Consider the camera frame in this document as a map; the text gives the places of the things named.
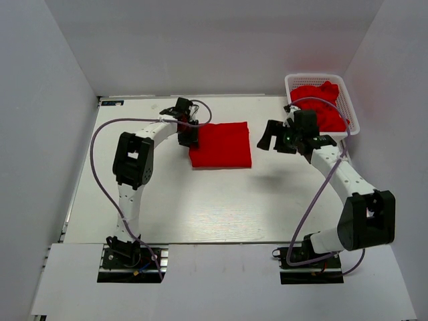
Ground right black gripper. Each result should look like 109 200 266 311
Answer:
257 120 302 154

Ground red t shirt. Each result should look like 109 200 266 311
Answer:
189 122 252 169

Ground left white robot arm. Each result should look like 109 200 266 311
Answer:
107 98 199 267

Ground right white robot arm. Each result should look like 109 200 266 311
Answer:
257 106 396 268

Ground red t shirts in basket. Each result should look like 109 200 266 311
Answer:
290 81 346 132

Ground white plastic basket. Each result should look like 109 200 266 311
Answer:
284 73 360 142

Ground blue label sticker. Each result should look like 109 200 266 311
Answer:
101 100 124 106

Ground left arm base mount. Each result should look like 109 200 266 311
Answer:
97 237 169 284

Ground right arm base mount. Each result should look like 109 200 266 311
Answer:
272 247 344 285

